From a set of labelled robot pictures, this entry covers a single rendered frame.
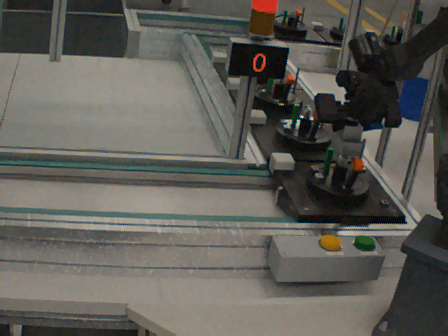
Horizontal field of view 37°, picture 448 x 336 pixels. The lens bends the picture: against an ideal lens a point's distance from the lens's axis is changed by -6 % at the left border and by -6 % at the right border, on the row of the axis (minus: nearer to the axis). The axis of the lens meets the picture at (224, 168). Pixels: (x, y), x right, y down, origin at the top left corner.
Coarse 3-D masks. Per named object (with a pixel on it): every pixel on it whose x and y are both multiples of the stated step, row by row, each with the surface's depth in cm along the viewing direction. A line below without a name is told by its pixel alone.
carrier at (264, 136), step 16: (256, 112) 177; (304, 112) 168; (256, 128) 173; (272, 128) 174; (288, 128) 167; (304, 128) 169; (320, 128) 174; (272, 144) 165; (288, 144) 166; (304, 144) 164; (320, 144) 165; (304, 160) 160; (320, 160) 161; (336, 160) 162
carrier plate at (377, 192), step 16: (288, 176) 151; (304, 176) 152; (368, 176) 157; (288, 192) 144; (304, 192) 145; (368, 192) 149; (384, 192) 150; (304, 208) 138; (320, 208) 139; (336, 208) 140; (352, 208) 141; (368, 208) 142; (384, 208) 143
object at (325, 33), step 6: (342, 18) 278; (312, 24) 283; (318, 24) 282; (342, 24) 279; (318, 30) 281; (324, 30) 282; (330, 30) 277; (336, 30) 273; (342, 30) 279; (324, 36) 273; (330, 36) 274; (336, 36) 273; (342, 36) 272; (330, 42) 265; (336, 42) 267; (342, 42) 269
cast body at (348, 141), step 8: (352, 120) 141; (344, 128) 141; (352, 128) 141; (360, 128) 141; (336, 136) 145; (344, 136) 141; (352, 136) 142; (360, 136) 142; (336, 144) 144; (344, 144) 141; (352, 144) 141; (360, 144) 142; (344, 152) 142; (352, 152) 142; (360, 152) 143
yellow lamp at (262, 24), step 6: (252, 12) 140; (258, 12) 139; (264, 12) 138; (252, 18) 140; (258, 18) 139; (264, 18) 139; (270, 18) 139; (252, 24) 140; (258, 24) 139; (264, 24) 139; (270, 24) 140; (252, 30) 141; (258, 30) 140; (264, 30) 140; (270, 30) 141
